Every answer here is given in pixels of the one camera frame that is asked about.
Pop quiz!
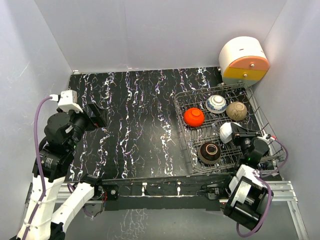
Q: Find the black glossy bowl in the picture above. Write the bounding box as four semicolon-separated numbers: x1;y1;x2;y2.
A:
226;101;248;121

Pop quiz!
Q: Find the brown beige bowl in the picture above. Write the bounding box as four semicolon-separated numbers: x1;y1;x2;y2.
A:
197;142;221;165

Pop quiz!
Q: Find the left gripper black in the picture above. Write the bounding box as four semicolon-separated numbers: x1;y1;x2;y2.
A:
63;101;108;151

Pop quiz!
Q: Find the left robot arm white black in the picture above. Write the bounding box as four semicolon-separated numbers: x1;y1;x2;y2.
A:
13;102;108;240

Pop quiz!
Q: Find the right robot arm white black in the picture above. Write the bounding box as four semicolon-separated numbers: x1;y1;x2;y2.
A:
219;122;274;238

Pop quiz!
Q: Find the round drawer cabinet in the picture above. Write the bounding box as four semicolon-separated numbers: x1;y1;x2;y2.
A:
218;36;270;86

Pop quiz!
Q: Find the blue white patterned bowl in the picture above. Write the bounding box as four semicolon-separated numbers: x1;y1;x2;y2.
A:
205;94;227;114

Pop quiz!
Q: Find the red bowl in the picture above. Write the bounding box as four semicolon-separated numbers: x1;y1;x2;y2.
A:
183;107;205;128

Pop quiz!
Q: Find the aluminium frame rail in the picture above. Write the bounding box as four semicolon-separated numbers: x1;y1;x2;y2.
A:
24;181;310;240

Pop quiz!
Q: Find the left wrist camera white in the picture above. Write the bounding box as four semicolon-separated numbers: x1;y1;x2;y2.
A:
50;89;83;113

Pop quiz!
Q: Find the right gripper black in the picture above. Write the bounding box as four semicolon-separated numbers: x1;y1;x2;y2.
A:
230;123;259;158

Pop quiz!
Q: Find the wire dish rack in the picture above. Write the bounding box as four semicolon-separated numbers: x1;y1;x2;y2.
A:
174;83;275;175

